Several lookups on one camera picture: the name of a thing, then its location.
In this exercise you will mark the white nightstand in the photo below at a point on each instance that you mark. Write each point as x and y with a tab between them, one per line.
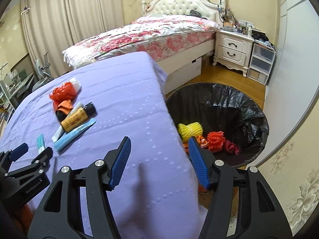
233	50

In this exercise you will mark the orange plastic bag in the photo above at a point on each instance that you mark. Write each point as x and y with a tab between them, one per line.
201	140

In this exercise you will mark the light blue flat pack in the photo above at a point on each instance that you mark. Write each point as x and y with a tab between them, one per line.
67	138

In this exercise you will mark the white storage box under bed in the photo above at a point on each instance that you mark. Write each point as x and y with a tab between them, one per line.
183	75

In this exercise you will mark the dark red wrapper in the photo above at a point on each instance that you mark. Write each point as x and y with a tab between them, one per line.
231	148

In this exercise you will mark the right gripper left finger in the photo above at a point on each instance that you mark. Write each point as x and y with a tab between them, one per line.
59	212

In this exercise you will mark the plastic drawer unit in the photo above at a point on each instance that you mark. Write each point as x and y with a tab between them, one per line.
261	62

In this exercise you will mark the study desk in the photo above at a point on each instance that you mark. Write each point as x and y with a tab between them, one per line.
13	88

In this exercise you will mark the beige curtains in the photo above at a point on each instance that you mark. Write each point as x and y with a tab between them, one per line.
51	26

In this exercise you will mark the white sliding wardrobe door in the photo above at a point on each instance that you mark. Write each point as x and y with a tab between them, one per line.
292	90

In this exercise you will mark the orange-red foam fruit net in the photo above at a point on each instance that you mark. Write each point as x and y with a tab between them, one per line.
215	141

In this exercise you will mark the purple table cloth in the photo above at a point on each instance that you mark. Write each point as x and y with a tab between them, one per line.
157	196

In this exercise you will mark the white tissue ball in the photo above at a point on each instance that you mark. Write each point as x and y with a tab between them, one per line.
76	84

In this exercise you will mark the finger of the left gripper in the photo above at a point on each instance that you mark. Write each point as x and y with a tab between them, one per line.
22	185
11	156

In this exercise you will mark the orange paper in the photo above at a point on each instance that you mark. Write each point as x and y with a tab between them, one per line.
65	106

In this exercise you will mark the yellow foam fruit net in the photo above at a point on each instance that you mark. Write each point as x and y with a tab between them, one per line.
187	131

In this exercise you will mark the yellow bottle black cap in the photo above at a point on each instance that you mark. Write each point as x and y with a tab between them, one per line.
80	116

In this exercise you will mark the floral pink bedspread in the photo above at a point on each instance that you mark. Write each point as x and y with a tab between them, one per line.
161	36

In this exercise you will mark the black lined trash bin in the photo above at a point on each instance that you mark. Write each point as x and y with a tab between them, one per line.
218	107

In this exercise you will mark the grey desk chair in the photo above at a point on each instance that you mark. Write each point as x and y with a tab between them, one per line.
43	73

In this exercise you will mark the white tufted bed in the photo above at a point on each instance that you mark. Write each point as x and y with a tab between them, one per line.
198	8

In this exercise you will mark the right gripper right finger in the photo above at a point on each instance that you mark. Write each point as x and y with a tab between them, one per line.
260	214

